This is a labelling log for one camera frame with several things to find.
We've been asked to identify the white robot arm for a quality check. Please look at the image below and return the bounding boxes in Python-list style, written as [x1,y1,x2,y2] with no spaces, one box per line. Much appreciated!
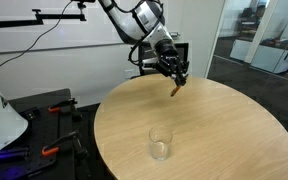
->
[98,0,189,86]

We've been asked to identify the black hanging cable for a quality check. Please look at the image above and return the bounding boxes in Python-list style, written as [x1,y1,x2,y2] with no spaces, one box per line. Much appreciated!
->
[0,1,73,77]

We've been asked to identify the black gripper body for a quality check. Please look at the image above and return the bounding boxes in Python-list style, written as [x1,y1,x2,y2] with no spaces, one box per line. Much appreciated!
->
[154,39,189,76]

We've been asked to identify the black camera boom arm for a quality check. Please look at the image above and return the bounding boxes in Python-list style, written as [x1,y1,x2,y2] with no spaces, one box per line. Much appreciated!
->
[0,0,96,28]

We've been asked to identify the upper black orange clamp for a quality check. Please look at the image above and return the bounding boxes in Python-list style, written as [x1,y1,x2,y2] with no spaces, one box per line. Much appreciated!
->
[48,98,83,122]

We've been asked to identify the round wooden table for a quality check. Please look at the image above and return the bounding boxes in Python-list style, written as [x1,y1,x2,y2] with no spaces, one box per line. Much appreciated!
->
[94,74,288,180]

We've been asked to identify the lower black orange clamp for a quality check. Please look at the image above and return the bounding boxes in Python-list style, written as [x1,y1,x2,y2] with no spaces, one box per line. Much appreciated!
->
[41,131,89,160]

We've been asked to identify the black orange clamp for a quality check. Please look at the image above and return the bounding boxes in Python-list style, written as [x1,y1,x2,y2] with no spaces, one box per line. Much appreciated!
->
[41,131,89,160]
[48,98,83,122]

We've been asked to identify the orange and black pen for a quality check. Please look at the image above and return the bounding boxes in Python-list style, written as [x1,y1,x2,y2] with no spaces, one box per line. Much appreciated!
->
[170,86,182,97]

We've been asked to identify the white office cabinet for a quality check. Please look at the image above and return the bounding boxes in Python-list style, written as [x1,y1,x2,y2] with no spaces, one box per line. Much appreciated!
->
[230,39,288,74]

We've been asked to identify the far black mesh office chair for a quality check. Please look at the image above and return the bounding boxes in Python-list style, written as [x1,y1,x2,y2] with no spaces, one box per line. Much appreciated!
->
[138,42,189,78]

